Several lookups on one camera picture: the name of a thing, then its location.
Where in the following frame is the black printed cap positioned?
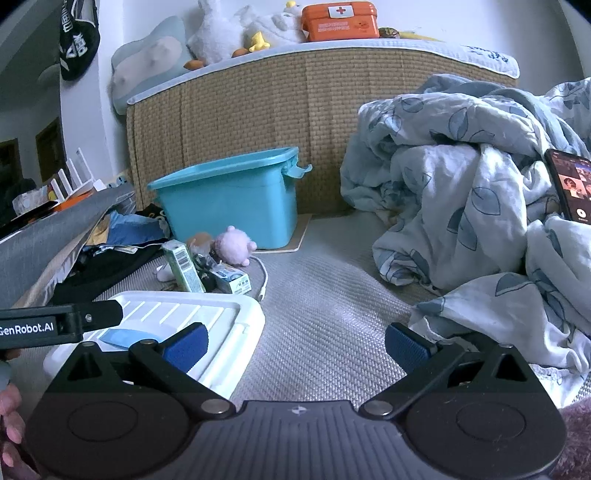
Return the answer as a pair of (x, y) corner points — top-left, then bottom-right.
(59, 0), (101, 81)

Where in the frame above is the grey woven bed mat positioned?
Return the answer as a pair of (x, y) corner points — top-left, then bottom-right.
(9, 212), (462, 416)

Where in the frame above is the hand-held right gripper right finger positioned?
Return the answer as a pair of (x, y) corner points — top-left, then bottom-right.
(360, 322), (543, 420)

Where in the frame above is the white blue small carton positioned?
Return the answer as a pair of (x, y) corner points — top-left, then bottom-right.
(210, 265), (252, 295)

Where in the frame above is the white charging cable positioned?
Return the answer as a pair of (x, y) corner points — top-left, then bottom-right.
(249, 256), (269, 302)

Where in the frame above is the pink plush toy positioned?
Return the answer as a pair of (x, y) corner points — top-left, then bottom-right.
(210, 226), (258, 267)

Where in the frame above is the grey padded bed rail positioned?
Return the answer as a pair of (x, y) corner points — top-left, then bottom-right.
(0, 185), (137, 310)

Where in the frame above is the orange first aid box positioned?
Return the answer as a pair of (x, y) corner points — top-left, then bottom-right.
(301, 1), (380, 44)

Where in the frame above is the white router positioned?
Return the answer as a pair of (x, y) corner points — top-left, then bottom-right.
(48, 148), (108, 204)

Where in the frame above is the black tablet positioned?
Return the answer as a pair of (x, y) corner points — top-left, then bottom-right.
(0, 200), (58, 241)

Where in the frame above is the brown plush toy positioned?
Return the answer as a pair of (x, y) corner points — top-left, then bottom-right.
(185, 232), (214, 257)

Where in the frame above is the thin wooden board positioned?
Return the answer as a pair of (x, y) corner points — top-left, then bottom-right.
(254, 213), (312, 254)

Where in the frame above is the light blue pillow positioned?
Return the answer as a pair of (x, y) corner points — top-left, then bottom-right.
(111, 16), (195, 115)

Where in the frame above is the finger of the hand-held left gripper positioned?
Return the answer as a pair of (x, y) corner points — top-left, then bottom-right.
(69, 300), (124, 332)

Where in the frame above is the mauve fuzzy garment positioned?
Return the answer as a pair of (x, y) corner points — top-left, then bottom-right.
(549, 401), (591, 480)

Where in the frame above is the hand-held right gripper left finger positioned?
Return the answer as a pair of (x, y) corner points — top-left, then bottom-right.
(46, 322), (237, 420)

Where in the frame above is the person's left hand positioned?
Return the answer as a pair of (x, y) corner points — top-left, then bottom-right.
(0, 382), (41, 480)

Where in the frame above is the white plush goose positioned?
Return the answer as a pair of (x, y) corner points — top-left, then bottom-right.
(185, 0), (305, 71)

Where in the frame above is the blue cloth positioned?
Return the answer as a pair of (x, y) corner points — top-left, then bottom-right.
(99, 210), (169, 245)

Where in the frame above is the black cloth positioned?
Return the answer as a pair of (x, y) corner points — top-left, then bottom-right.
(51, 244), (164, 305)

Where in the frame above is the black smartphone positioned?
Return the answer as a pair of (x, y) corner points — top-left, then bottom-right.
(544, 148), (591, 223)

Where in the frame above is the dark keychain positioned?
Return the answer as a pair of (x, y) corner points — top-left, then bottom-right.
(193, 256), (218, 292)

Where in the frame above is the white bin lid blue handle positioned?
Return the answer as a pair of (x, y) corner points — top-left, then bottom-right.
(44, 291), (266, 402)

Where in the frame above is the leaf print blanket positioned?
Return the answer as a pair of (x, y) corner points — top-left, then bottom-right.
(341, 74), (591, 411)

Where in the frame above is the teal plastic storage bin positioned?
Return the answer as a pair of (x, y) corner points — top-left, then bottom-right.
(148, 147), (314, 252)

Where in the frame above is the green cardboard box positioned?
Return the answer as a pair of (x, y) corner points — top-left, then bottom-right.
(161, 240), (206, 294)

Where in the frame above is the clear plastic bag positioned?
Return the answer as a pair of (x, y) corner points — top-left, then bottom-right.
(11, 189), (51, 217)

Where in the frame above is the woven rattan headboard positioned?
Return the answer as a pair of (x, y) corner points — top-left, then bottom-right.
(126, 38), (520, 217)

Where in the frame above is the orange flat box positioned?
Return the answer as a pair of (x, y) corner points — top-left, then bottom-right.
(51, 189), (95, 212)

